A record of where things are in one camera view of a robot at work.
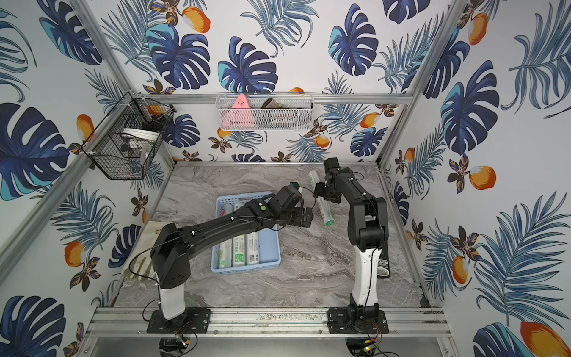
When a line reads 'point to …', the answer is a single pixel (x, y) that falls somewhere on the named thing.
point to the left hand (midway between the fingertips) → (306, 211)
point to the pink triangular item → (239, 116)
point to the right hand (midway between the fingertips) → (325, 195)
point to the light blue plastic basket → (259, 251)
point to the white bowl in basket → (148, 135)
